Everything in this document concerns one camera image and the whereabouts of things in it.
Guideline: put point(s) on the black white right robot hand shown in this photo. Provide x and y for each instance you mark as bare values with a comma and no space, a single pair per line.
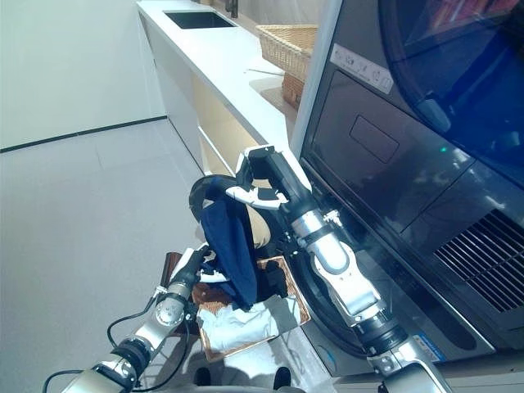
278,176

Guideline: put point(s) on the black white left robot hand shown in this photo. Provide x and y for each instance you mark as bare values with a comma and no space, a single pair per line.
188,264

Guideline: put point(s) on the navy blue garment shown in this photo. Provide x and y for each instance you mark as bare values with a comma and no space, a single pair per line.
229,245

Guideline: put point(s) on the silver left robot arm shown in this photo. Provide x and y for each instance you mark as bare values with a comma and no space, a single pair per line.
168,311

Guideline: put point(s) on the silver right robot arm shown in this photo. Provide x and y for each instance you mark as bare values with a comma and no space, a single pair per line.
344,286

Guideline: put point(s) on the round glass washing machine door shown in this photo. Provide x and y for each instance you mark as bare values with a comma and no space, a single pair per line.
196,196

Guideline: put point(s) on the grey stacked washing machine tower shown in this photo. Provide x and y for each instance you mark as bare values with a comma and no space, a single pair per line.
409,184

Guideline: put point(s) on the blue outlined machine sticker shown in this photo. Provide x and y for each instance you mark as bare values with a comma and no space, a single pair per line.
331,358

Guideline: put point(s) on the white garment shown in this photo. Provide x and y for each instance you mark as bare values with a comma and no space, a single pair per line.
237,327

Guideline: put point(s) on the brown wicker basket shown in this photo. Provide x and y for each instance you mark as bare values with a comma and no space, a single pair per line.
292,92

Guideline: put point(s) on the black garment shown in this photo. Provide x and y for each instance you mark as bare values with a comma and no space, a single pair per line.
276,280

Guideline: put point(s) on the rectangular wicker laundry basket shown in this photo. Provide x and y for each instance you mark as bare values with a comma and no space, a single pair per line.
298,286

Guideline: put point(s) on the pale wicker basket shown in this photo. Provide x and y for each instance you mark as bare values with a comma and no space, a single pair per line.
286,45

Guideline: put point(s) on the white counter beige cabinet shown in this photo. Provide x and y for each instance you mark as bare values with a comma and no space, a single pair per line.
213,61

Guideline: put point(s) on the silver robot torso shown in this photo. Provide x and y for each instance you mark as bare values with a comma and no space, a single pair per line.
245,389

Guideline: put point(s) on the white icon strip sticker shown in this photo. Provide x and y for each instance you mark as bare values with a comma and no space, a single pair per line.
362,65

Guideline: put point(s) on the black faucet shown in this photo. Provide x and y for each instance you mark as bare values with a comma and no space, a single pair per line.
231,8

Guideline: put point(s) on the dark rectangular sink basin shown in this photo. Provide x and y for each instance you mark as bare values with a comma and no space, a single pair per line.
200,19

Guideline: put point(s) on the blue white warning sticker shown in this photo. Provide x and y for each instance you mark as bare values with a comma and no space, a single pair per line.
430,349

